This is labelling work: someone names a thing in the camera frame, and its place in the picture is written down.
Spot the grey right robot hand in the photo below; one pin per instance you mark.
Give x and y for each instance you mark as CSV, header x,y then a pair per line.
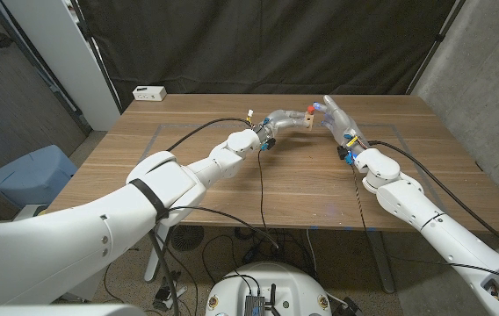
x,y
344,125

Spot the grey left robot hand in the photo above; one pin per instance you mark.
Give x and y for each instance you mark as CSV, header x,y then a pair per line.
x,y
282,120

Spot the small wooden block with holes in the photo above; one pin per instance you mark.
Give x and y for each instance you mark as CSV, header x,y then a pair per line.
x,y
309,120

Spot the red-headed screw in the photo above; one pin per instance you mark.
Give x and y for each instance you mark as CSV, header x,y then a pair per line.
x,y
310,108

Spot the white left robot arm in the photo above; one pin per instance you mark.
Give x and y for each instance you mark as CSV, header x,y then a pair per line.
x,y
122,215

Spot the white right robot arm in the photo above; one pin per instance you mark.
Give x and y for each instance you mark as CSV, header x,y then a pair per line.
x,y
416,206

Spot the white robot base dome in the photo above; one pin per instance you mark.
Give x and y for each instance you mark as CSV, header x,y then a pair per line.
x,y
284,281

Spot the grey tape outline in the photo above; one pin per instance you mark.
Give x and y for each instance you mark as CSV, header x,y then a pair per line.
x,y
385,127

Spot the black backdrop curtain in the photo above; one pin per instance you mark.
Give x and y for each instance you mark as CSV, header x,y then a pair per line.
x,y
267,44

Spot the black backdrop stand pole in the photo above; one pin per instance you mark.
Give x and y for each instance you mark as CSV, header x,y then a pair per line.
x,y
434,44
98,61

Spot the white power strip box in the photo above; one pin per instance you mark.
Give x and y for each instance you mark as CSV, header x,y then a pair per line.
x,y
148,93

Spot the grey table leg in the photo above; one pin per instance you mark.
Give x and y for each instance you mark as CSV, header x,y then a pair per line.
x,y
381,263

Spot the round black floor fan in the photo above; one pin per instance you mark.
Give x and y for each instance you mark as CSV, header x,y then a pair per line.
x,y
188,238

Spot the black floor device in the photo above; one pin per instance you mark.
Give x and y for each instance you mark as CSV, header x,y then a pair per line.
x,y
351,307

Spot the grey electronics box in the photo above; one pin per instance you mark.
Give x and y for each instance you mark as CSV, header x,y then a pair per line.
x,y
255,305

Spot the white table leg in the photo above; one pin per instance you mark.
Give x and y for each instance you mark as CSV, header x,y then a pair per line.
x,y
153,263

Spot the black and white floor gadget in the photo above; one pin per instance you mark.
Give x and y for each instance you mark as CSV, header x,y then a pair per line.
x,y
172,292

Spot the white column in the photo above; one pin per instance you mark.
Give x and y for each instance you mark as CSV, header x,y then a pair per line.
x,y
69,57

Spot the blue plastic bin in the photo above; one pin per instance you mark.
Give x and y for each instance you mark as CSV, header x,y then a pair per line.
x,y
34,175

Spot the dark grey door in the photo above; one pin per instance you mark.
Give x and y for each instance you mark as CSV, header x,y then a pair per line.
x,y
8,101

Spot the white robot torso edge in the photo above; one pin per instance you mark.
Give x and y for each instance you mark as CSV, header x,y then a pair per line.
x,y
56,310

